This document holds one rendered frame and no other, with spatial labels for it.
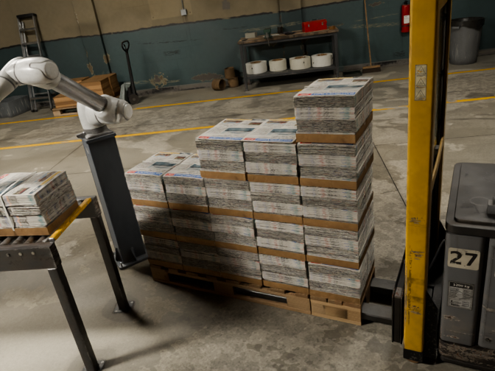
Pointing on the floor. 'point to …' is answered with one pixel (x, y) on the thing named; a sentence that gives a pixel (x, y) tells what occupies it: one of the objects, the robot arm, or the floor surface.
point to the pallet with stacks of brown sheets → (104, 87)
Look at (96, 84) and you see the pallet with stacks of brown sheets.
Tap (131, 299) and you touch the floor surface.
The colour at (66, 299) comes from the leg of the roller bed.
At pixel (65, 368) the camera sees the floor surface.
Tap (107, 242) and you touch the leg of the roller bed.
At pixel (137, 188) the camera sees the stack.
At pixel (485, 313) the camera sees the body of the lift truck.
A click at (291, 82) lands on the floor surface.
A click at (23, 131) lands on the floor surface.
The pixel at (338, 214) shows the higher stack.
